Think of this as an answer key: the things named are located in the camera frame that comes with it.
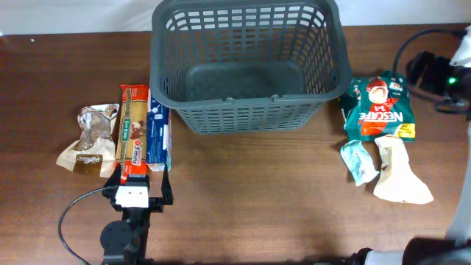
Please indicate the beige granola pouch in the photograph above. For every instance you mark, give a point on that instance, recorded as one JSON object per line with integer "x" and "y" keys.
{"x": 94, "y": 153}

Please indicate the beige paper pouch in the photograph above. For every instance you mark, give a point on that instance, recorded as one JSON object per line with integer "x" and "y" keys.
{"x": 397, "y": 182}

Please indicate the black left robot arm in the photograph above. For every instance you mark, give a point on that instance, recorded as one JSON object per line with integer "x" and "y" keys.
{"x": 125, "y": 241}

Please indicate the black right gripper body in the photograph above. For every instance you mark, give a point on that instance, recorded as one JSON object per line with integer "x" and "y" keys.
{"x": 441, "y": 78}

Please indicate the San Remo spaghetti pack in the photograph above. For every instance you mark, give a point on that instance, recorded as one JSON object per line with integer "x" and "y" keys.
{"x": 131, "y": 146}

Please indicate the grey plastic basket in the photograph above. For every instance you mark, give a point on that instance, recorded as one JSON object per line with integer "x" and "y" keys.
{"x": 241, "y": 66}

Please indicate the green Nescafe coffee bag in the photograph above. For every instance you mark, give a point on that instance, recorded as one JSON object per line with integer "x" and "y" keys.
{"x": 377, "y": 106}

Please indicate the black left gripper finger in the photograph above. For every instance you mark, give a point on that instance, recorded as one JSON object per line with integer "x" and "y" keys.
{"x": 166, "y": 190}
{"x": 113, "y": 182}

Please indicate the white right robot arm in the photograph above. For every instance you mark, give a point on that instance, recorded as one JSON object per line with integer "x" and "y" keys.
{"x": 455, "y": 247}

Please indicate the blue tissue pack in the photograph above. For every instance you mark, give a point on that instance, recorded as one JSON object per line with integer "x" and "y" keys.
{"x": 158, "y": 136}

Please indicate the small mint green packet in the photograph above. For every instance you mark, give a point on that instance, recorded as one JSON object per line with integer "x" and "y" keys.
{"x": 359, "y": 162}

